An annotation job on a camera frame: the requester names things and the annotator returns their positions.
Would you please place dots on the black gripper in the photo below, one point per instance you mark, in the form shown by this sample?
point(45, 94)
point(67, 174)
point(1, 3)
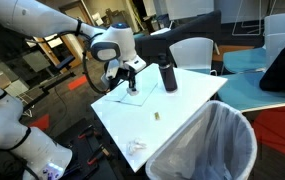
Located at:
point(132, 73)

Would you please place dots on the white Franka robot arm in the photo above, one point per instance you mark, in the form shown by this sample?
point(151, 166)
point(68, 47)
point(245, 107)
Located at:
point(32, 16)

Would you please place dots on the large crumpled white paper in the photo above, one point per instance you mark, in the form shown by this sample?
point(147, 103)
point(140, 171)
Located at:
point(135, 146)

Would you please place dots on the wide flat white sheet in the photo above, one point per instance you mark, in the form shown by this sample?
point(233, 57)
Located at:
point(145, 93)

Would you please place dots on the narrow flat white sheet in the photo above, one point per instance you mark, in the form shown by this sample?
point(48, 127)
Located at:
point(117, 95)

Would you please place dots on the black insulated bottle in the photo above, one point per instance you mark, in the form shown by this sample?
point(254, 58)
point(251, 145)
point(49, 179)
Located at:
point(168, 75)

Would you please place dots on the small yellow wrapper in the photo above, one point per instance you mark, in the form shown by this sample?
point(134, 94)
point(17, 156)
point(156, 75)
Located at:
point(157, 115)

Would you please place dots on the white square table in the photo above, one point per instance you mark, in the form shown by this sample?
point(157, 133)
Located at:
point(142, 123)

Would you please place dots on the white plastic chair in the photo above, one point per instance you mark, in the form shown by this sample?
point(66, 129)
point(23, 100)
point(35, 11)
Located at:
point(192, 53)

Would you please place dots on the dark grey sofa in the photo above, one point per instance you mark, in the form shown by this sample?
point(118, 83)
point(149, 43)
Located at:
point(188, 30)

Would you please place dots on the black tripod stand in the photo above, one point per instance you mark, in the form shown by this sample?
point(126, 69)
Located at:
point(48, 87)

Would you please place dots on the white board panel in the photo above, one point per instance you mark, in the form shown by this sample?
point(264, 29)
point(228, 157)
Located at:
point(188, 8)

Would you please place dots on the grey bin with clear liner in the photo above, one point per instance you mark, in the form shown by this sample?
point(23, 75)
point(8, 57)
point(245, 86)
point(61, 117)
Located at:
point(212, 143)

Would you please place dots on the blue seat chair white back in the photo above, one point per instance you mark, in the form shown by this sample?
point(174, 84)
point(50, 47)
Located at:
point(248, 58)

